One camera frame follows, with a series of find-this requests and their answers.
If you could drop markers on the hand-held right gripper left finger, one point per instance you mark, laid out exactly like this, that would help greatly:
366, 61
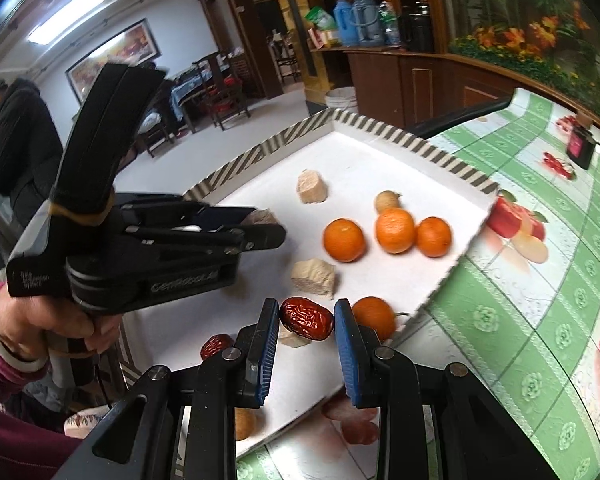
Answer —
264, 355

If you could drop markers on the orange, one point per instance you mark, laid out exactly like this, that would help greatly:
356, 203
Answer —
375, 316
343, 240
395, 230
433, 236

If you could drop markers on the round tan fruit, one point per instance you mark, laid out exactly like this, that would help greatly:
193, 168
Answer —
244, 424
387, 201

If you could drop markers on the blue plastic jug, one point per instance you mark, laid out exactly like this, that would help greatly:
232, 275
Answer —
345, 22

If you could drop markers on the ceiling light panel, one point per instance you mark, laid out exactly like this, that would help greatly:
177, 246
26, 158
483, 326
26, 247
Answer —
65, 15

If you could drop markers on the fish tank with plants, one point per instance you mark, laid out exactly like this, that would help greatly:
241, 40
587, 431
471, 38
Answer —
520, 10

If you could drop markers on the dining table with blue cloth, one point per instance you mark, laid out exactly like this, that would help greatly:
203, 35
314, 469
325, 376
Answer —
190, 89

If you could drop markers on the dark wooden chair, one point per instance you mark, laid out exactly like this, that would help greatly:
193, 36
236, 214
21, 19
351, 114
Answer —
155, 127
225, 92
285, 57

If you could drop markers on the dark bottle with brown cap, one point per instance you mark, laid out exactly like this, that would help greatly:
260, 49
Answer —
582, 147

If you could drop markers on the person's left hand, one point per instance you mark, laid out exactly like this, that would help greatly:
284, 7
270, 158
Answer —
40, 322

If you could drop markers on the black thermos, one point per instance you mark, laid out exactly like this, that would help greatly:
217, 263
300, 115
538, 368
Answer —
420, 30

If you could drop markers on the framed wall painting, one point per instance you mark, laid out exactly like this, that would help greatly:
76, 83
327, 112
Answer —
112, 55

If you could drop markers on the person's maroon clothing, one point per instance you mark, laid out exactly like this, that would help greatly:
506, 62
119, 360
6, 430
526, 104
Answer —
10, 442

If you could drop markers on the clear blue water jug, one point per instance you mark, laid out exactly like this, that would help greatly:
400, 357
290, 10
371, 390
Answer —
367, 17

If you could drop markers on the green snack bag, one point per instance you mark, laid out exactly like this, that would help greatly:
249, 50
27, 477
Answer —
320, 20

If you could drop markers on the white bangle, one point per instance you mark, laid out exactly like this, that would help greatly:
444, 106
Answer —
15, 356

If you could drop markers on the white bucket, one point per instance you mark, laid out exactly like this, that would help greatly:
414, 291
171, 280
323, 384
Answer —
341, 100

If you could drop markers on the red date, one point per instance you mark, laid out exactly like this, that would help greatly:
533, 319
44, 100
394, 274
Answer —
216, 346
306, 319

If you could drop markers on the white tray with striped rim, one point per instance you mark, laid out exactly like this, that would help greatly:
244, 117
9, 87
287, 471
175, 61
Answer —
360, 170

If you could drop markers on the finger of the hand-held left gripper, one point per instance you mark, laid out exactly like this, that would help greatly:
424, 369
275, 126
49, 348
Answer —
220, 215
260, 237

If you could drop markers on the beige food chunk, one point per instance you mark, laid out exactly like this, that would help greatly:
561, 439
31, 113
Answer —
312, 186
314, 277
265, 217

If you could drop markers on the clear plastic water bottle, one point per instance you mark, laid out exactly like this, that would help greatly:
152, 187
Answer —
390, 25

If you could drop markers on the brown wooden cabinet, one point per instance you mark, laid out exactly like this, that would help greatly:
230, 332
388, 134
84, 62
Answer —
405, 85

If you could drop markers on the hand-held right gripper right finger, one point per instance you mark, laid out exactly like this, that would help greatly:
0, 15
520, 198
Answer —
347, 355

